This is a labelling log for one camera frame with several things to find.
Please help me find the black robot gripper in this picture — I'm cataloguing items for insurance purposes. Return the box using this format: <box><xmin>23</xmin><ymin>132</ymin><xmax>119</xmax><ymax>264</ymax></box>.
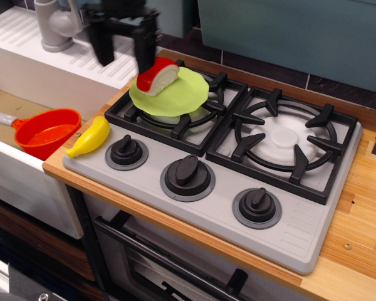
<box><xmin>82</xmin><ymin>1</ymin><xmax>160</xmax><ymax>74</ymax></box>

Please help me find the red white cheese wedge toy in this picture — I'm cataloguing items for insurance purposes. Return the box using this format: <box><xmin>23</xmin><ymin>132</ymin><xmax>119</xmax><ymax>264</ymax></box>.
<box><xmin>136</xmin><ymin>57</ymin><xmax>180</xmax><ymax>96</ymax></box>

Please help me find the grey toy faucet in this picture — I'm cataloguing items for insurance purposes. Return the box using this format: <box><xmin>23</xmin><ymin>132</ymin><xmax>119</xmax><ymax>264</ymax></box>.
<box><xmin>34</xmin><ymin>1</ymin><xmax>83</xmax><ymax>53</ymax></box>

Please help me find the light green plastic plate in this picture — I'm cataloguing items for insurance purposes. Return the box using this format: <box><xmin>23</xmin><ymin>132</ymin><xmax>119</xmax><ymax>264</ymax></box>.
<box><xmin>129</xmin><ymin>67</ymin><xmax>209</xmax><ymax>117</ymax></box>

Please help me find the white left burner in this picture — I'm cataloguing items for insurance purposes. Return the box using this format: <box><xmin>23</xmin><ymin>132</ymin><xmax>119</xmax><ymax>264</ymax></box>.
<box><xmin>140</xmin><ymin>107</ymin><xmax>217</xmax><ymax>134</ymax></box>

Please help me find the white burner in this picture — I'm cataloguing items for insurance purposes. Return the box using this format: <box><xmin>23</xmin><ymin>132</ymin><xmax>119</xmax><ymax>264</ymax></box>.
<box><xmin>140</xmin><ymin>107</ymin><xmax>217</xmax><ymax>134</ymax></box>
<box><xmin>241</xmin><ymin>114</ymin><xmax>321</xmax><ymax>166</ymax></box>

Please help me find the yellow plastic banana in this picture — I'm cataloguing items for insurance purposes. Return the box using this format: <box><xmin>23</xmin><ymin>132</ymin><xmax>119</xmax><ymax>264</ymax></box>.
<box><xmin>65</xmin><ymin>116</ymin><xmax>110</xmax><ymax>158</ymax></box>

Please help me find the white toy sink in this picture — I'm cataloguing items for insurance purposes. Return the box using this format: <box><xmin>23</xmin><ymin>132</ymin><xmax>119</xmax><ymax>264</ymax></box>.
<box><xmin>0</xmin><ymin>7</ymin><xmax>137</xmax><ymax>239</ymax></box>

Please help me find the black left stove knob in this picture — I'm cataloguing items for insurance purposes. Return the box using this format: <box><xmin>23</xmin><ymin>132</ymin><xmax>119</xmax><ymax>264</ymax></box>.
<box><xmin>105</xmin><ymin>135</ymin><xmax>149</xmax><ymax>171</ymax></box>

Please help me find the black stove knob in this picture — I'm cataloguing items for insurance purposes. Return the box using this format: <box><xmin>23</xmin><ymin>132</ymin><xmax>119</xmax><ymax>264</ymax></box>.
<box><xmin>232</xmin><ymin>187</ymin><xmax>283</xmax><ymax>230</ymax></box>
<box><xmin>105</xmin><ymin>135</ymin><xmax>149</xmax><ymax>171</ymax></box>
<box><xmin>160</xmin><ymin>155</ymin><xmax>216</xmax><ymax>203</ymax></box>

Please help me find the black left burner grate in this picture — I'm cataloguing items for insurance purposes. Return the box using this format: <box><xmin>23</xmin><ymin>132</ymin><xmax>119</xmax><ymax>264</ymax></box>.
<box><xmin>105</xmin><ymin>60</ymin><xmax>248</xmax><ymax>156</ymax></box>

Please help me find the orange plastic pot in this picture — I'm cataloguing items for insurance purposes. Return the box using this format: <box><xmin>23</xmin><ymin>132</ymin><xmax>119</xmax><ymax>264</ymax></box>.
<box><xmin>0</xmin><ymin>108</ymin><xmax>81</xmax><ymax>161</ymax></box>

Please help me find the black middle stove knob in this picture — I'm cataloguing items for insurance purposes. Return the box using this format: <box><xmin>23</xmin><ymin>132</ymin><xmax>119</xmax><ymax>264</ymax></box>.
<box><xmin>160</xmin><ymin>155</ymin><xmax>216</xmax><ymax>203</ymax></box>

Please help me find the white right burner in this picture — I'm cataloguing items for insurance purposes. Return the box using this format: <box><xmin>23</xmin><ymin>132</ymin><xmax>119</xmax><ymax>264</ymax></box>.
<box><xmin>241</xmin><ymin>114</ymin><xmax>321</xmax><ymax>166</ymax></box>

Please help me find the grey toy stove top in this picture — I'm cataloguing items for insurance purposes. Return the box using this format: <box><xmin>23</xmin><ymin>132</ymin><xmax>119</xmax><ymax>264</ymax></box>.
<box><xmin>62</xmin><ymin>86</ymin><xmax>364</xmax><ymax>276</ymax></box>

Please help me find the black right stove knob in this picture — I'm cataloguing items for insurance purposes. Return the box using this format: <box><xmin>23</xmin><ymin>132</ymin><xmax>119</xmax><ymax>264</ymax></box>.
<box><xmin>232</xmin><ymin>187</ymin><xmax>283</xmax><ymax>230</ymax></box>

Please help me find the toy oven door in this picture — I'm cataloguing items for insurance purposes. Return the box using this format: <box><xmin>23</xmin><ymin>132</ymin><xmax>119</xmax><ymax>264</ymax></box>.
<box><xmin>83</xmin><ymin>194</ymin><xmax>307</xmax><ymax>300</ymax></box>

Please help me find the black oven door handle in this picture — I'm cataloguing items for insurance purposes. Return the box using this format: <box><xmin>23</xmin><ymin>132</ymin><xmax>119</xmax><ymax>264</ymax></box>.
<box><xmin>93</xmin><ymin>217</ymin><xmax>243</xmax><ymax>300</ymax></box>

